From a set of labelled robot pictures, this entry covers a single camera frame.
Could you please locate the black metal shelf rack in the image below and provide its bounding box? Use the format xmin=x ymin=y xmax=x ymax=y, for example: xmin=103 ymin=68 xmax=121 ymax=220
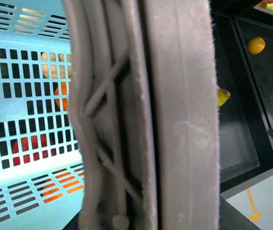
xmin=211 ymin=0 xmax=273 ymax=199

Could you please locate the teal plastic basket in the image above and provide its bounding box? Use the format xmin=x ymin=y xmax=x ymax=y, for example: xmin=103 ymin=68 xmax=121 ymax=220
xmin=0 ymin=0 xmax=85 ymax=230

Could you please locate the orange fruit in tray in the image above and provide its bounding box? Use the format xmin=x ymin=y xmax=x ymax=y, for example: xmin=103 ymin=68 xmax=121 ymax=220
xmin=247 ymin=37 xmax=266 ymax=55

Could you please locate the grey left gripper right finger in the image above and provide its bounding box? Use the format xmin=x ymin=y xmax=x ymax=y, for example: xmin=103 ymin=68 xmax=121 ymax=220
xmin=144 ymin=0 xmax=220 ymax=230

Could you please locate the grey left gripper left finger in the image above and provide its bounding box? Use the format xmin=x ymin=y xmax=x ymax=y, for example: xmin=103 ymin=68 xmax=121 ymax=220
xmin=63 ymin=0 xmax=158 ymax=230

